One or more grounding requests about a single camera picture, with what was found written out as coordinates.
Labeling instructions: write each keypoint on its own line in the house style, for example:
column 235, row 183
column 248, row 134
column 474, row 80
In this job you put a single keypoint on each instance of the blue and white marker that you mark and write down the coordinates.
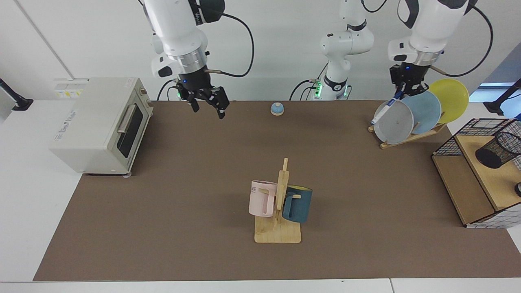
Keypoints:
column 384, row 110

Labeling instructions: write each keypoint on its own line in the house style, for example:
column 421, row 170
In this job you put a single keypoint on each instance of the black mesh pen holder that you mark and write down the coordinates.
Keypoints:
column 494, row 152

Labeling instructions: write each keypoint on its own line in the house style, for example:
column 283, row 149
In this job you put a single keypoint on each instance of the light blue plate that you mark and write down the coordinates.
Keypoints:
column 427, row 112

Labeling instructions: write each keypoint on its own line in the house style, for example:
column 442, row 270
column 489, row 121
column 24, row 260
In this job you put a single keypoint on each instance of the yellow plate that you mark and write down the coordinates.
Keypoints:
column 452, row 97

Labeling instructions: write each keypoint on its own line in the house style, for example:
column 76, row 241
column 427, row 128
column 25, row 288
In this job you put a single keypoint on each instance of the grey plate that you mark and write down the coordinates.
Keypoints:
column 397, row 126

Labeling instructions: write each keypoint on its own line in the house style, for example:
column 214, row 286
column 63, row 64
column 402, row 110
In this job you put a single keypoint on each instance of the wooden plate rack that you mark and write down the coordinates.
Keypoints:
column 419, row 136

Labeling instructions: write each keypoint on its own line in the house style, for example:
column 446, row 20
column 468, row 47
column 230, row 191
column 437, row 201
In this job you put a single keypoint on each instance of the small blue round thing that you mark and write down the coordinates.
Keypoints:
column 277, row 109

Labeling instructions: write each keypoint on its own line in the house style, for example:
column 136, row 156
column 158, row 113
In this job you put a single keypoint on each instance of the black clamp stand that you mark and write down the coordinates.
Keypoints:
column 498, row 103
column 16, row 101

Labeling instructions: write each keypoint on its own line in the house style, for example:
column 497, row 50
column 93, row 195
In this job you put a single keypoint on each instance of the pink mug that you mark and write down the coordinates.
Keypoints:
column 260, row 199

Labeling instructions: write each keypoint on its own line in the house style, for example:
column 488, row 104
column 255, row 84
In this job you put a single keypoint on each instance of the pale toaster oven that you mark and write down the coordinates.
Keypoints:
column 89, row 134

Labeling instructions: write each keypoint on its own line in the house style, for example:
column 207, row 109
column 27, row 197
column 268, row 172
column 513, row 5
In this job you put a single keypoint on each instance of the dark blue mug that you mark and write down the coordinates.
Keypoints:
column 301, row 205

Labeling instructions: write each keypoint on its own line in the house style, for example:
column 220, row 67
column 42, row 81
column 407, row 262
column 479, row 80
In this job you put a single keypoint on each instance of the white box with yellow labels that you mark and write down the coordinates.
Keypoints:
column 67, row 89

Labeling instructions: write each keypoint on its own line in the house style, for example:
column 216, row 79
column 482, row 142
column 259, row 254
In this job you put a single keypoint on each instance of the wooden cup stand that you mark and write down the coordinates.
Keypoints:
column 279, row 234

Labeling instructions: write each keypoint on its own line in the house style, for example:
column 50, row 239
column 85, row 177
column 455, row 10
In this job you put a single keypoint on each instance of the small black round object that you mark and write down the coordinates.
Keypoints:
column 518, row 190

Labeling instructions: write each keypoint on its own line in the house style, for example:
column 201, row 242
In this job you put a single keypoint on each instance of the brown table cloth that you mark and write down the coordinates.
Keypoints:
column 260, row 260

